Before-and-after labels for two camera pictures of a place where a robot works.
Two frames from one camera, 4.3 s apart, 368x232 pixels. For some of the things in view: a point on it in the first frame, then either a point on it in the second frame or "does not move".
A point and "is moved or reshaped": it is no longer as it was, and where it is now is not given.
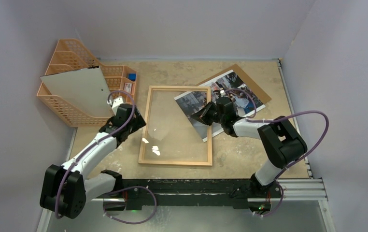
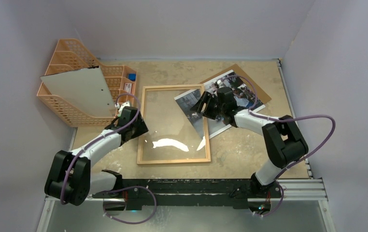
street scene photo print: [244, 103] does not move
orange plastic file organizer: [70, 55] does not move
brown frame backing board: [253, 85] does not move
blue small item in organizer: [132, 77] does not move
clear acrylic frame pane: [169, 135] is moved or reshaped
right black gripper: [207, 113] -> [209, 104]
